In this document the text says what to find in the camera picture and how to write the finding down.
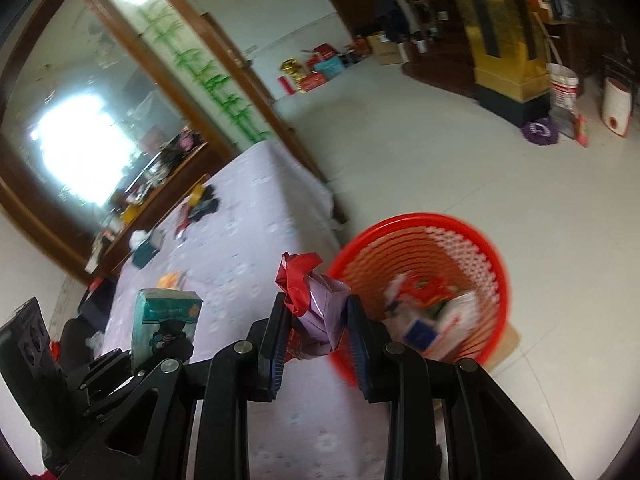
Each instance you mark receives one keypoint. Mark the teal tissue pack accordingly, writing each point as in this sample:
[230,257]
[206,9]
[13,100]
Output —
[165,312]

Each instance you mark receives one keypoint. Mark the white and red sack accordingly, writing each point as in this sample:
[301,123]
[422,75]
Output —
[562,95]

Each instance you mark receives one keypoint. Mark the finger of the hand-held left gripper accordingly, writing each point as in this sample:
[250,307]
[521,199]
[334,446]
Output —
[120,390]
[177,347]

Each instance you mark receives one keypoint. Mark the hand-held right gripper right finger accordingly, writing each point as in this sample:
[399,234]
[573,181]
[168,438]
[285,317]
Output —
[356,355]

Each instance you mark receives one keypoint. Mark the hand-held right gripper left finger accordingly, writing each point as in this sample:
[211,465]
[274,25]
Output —
[277,347]

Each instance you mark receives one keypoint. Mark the wooden sideboard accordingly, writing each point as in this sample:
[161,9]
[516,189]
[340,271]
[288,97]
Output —
[145,200]

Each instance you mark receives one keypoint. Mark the purple floral tablecloth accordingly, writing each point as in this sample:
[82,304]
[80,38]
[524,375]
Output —
[240,240]

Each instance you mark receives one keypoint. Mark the red plastic mesh basket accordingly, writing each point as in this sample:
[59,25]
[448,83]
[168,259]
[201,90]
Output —
[450,255]

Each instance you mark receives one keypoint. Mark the white bucket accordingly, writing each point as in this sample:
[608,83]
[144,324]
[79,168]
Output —
[617,107]

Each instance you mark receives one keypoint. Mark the yellow box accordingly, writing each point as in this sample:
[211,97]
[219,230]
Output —
[197,194]

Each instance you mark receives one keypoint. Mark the large wood-framed wall mirror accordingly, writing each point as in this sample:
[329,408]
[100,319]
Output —
[85,125]

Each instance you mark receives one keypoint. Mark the gold tiled pillar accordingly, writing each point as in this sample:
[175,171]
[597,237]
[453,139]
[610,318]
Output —
[500,45]

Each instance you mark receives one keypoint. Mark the person's left forearm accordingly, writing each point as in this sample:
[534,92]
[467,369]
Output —
[42,476]

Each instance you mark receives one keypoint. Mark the teal tissue box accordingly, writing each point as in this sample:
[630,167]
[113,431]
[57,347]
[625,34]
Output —
[147,251]

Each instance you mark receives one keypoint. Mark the bamboo painted glass panel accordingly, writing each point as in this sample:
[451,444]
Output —
[190,45]

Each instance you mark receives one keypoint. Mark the black bag with red trim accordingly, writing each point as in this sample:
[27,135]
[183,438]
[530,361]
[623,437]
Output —
[97,302]

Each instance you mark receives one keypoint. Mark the blue and white carton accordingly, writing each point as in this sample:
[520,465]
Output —
[422,332]

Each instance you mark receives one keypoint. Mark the orange box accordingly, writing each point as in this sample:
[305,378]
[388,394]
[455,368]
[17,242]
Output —
[170,281]

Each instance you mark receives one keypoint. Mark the dark red packet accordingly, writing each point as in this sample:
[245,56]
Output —
[183,222]

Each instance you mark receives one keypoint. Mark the wooden broom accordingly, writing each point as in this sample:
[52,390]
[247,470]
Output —
[547,45]

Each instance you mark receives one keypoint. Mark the purple paper packet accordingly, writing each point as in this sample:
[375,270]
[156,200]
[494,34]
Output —
[325,310]

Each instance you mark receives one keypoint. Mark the black cloth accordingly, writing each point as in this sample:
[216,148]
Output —
[205,209]

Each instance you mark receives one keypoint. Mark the red and white carton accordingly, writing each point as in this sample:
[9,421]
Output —
[457,320]

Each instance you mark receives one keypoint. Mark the cardboard box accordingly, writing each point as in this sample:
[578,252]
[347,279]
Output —
[385,50]

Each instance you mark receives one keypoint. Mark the flat cardboard sheet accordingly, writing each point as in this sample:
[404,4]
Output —
[506,345]

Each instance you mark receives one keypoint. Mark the teal gift box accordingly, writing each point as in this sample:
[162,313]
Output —
[329,66]

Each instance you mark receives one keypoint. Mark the flat red gift box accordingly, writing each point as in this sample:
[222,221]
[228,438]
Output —
[312,81]

